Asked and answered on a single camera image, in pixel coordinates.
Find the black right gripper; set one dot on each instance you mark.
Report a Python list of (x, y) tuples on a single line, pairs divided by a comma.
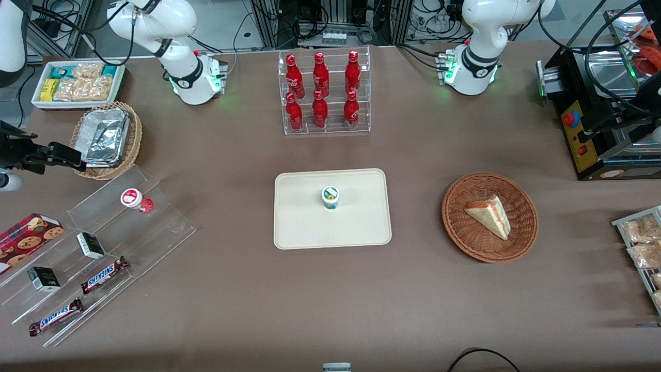
[(14, 151)]

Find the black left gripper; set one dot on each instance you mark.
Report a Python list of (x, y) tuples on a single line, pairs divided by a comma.
[(631, 118)]

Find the green lid yogurt cup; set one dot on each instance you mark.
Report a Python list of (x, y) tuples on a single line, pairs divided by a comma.
[(330, 197)]

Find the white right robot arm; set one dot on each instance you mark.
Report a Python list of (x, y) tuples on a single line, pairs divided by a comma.
[(178, 57)]

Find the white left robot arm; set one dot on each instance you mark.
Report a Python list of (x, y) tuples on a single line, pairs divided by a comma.
[(477, 51)]

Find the silver foil tray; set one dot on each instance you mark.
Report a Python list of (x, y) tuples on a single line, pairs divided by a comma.
[(106, 137)]

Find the red gum bottle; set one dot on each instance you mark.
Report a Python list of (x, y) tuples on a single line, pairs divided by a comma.
[(133, 198)]

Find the beige plastic tray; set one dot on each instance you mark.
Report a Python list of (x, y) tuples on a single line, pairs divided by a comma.
[(361, 222)]

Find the black food warmer machine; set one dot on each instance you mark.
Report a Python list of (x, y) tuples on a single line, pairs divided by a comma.
[(578, 134)]

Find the white snack bin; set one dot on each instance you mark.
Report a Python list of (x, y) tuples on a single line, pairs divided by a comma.
[(37, 98)]

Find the light wicker basket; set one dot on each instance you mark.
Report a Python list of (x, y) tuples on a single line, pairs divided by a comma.
[(133, 139)]

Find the yellow snack packet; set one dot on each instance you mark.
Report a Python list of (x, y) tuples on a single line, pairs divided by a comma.
[(49, 90)]

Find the clear peanut bag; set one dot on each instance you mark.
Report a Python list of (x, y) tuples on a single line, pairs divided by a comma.
[(89, 70), (85, 89)]

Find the red packaged food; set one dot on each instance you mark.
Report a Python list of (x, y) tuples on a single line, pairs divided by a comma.
[(648, 57)]

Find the teal snack packet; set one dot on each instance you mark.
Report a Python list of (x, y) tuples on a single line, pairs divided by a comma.
[(62, 72), (109, 70)]

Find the small black box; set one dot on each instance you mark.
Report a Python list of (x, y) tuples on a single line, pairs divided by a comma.
[(91, 245), (44, 279)]

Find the red cookie box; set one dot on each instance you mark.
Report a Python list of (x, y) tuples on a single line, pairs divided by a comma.
[(26, 240)]

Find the clear acrylic step shelf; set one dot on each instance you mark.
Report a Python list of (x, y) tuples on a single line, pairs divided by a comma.
[(155, 232)]

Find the clear bread snack bag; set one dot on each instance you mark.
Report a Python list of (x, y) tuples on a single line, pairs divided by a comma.
[(658, 299), (645, 256), (640, 230), (657, 280)]

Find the snickers bar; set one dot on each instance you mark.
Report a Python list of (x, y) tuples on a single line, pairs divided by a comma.
[(56, 316), (105, 275)]

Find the wrapped triangle sandwich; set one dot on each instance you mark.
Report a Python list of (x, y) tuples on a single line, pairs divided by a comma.
[(490, 216)]

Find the brown wicker basket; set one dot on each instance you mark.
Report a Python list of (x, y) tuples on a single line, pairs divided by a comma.
[(465, 232)]

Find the blue tape strip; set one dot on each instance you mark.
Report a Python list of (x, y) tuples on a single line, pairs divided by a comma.
[(648, 325)]

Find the red cola bottle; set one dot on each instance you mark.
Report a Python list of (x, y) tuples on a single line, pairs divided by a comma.
[(320, 111), (352, 73), (294, 113), (321, 76), (295, 77), (351, 110)]

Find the clear acrylic bottle rack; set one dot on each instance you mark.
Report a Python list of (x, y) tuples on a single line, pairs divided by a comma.
[(364, 93)]

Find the grey power strip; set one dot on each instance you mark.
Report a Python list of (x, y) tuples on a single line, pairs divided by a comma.
[(334, 37)]

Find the small grey white device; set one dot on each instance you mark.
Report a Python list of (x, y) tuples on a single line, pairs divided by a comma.
[(336, 367)]

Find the silver metal bracket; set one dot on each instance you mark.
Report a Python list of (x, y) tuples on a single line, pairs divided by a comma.
[(542, 80)]

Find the aluminium frame rack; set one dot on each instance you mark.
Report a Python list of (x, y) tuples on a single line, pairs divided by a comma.
[(268, 20)]

